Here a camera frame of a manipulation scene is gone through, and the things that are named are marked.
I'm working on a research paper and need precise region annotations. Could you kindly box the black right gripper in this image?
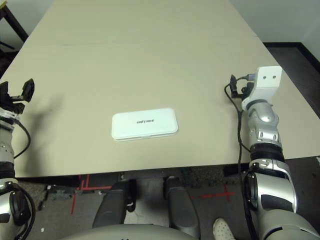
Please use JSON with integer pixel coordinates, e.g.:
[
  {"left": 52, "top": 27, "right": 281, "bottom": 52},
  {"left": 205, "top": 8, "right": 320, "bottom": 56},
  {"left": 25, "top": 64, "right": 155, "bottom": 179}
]
[{"left": 229, "top": 74, "right": 256, "bottom": 100}]

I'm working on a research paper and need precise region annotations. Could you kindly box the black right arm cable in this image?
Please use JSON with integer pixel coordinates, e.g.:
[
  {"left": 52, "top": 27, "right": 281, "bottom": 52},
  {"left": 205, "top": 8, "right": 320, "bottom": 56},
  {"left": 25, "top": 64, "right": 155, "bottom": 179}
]
[{"left": 224, "top": 73, "right": 258, "bottom": 240}]

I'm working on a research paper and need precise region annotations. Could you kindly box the black framed side table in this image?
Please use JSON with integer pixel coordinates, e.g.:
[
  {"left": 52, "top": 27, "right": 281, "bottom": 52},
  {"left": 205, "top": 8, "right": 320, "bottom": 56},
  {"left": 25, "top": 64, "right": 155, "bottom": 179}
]
[{"left": 0, "top": 0, "right": 30, "bottom": 55}]

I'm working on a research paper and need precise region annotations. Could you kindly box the grey robot leg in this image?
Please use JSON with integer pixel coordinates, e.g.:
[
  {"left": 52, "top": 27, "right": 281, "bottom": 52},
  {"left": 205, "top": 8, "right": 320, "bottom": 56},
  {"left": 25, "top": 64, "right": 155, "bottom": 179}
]
[
  {"left": 91, "top": 178, "right": 137, "bottom": 230},
  {"left": 162, "top": 176, "right": 201, "bottom": 238}
]

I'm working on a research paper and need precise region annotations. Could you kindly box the white plastic pencil case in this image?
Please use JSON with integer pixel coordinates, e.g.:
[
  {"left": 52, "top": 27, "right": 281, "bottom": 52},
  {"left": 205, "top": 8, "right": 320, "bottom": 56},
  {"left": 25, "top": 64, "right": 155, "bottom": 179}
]
[{"left": 111, "top": 107, "right": 180, "bottom": 143}]

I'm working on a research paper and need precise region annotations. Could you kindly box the grey robot right leg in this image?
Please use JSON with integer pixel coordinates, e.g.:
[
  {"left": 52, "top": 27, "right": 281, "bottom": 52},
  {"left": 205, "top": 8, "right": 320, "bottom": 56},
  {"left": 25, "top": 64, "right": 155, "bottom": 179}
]
[{"left": 162, "top": 176, "right": 201, "bottom": 238}]

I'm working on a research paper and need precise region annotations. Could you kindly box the grey robot left leg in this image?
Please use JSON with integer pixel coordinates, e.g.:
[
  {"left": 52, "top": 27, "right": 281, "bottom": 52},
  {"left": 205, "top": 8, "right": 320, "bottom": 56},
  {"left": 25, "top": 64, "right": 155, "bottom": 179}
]
[{"left": 91, "top": 178, "right": 137, "bottom": 230}]

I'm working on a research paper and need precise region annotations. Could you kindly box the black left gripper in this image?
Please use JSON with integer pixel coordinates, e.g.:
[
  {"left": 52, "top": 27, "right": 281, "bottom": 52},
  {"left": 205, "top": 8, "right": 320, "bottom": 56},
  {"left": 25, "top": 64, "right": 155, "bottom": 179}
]
[{"left": 0, "top": 78, "right": 35, "bottom": 116}]

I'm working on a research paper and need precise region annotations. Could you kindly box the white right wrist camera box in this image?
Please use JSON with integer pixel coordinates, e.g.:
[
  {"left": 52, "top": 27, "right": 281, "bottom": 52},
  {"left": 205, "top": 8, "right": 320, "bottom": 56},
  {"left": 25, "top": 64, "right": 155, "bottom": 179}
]
[{"left": 241, "top": 65, "right": 283, "bottom": 111}]

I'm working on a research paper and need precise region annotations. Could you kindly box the grey robot torso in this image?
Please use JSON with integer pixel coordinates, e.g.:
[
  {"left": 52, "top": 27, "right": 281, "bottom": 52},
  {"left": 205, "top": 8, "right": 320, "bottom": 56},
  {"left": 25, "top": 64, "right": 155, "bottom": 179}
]
[{"left": 59, "top": 223, "right": 191, "bottom": 240}]

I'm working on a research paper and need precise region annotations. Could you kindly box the white clog shoe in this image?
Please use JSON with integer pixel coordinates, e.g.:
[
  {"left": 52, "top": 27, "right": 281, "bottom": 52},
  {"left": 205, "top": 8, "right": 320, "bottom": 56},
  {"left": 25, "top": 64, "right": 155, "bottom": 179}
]
[{"left": 212, "top": 216, "right": 237, "bottom": 240}]

